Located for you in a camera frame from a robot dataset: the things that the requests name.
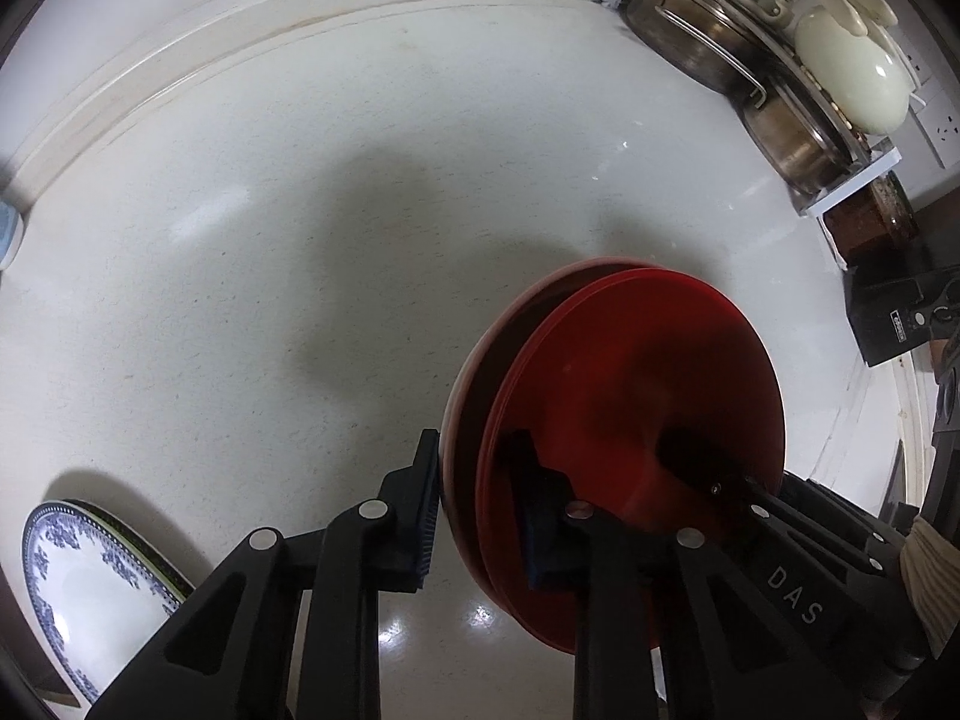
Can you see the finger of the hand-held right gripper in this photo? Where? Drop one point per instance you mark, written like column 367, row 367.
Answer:
column 832, row 510
column 705, row 461

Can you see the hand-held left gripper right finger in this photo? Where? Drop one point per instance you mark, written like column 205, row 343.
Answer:
column 536, row 532

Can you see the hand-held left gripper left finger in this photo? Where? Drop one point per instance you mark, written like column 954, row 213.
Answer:
column 427, row 517

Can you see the red and black bowl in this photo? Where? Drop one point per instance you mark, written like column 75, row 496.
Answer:
column 637, row 360

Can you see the blue floral plate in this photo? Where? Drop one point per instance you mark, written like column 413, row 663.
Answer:
column 82, row 600

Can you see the black knife block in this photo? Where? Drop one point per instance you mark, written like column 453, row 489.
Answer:
column 885, row 315

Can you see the brown jar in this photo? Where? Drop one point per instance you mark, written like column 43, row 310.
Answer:
column 870, row 225

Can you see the steel pan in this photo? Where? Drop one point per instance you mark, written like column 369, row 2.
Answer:
column 690, row 37
column 787, row 142

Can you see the white power outlet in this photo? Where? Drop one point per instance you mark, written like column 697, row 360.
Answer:
column 941, row 127

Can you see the cream white kettle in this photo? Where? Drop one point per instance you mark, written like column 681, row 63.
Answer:
column 847, row 75

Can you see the white rack frame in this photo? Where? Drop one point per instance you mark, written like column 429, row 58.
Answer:
column 855, row 184

